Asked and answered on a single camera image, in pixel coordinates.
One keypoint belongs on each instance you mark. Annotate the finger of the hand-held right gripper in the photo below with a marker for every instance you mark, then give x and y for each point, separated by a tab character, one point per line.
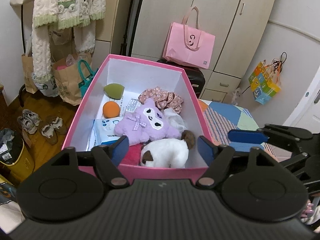
247	135
246	145

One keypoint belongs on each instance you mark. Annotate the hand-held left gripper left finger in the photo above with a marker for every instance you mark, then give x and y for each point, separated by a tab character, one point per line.
120	150

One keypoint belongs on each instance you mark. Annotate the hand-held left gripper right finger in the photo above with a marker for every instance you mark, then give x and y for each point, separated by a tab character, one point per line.
206	150

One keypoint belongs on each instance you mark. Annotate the red fluffy pompom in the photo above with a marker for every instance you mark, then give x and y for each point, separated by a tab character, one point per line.
131	155

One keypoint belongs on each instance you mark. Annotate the blue wet wipes packet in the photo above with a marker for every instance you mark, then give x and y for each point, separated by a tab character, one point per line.
106	130

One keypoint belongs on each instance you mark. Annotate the purple plush toy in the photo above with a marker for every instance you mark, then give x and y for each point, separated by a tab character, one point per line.
140	132

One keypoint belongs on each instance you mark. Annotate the orange makeup sponge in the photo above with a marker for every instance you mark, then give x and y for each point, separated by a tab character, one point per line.
111	110

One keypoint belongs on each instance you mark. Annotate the panda plush toy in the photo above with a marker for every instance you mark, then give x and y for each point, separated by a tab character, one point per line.
165	152

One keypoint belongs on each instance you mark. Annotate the white mesh scrunchie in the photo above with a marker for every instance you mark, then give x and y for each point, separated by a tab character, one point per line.
176	121

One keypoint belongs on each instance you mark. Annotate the pink cardboard box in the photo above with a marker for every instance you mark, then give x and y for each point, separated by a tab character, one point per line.
160	173

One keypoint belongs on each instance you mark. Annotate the green makeup sponge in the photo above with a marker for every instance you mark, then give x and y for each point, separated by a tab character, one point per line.
112	90

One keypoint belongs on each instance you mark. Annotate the floral pink scrunchie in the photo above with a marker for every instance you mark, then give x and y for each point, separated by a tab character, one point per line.
165	97

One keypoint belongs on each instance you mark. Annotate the person's right hand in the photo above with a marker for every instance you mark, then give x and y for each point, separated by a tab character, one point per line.
308	210

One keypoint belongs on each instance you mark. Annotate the small white hanging ornament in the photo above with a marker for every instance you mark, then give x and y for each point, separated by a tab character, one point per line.
236	95

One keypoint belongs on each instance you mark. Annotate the colourful gift bag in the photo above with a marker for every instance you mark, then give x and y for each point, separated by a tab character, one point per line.
262	87

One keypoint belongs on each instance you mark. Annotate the white door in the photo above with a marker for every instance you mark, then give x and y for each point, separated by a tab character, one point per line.
307	105

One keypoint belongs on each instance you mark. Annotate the black suitcase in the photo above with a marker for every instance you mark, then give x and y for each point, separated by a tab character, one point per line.
196	82

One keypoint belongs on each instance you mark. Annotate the teal bag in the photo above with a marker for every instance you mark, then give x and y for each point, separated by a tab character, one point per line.
86	80

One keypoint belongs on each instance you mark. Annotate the large brown paper bag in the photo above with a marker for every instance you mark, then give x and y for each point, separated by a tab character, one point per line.
67	85

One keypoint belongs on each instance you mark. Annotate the grey sneaker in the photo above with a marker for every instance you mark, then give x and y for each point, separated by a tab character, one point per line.
26	125
31	116

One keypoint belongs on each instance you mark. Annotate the white green printed bag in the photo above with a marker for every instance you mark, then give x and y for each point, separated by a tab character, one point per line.
46	88

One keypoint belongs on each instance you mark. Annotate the yellow bin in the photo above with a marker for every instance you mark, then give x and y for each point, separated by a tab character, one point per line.
22	162

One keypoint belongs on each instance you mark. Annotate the pink tote bag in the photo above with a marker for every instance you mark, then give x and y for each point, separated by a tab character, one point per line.
187	47

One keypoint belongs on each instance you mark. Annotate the yellow patterned bedding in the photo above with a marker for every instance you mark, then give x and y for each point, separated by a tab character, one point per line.
7	205

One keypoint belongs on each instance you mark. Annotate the beige tall cabinet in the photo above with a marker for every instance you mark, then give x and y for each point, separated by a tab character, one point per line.
112	5

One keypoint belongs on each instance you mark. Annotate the grey wardrobe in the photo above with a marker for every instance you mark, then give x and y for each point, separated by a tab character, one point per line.
162	5

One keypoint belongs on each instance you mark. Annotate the black coat rack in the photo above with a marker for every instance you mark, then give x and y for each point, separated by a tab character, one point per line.
23	30

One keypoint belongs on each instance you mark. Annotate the fluffy white green robe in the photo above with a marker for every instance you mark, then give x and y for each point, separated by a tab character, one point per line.
50	5

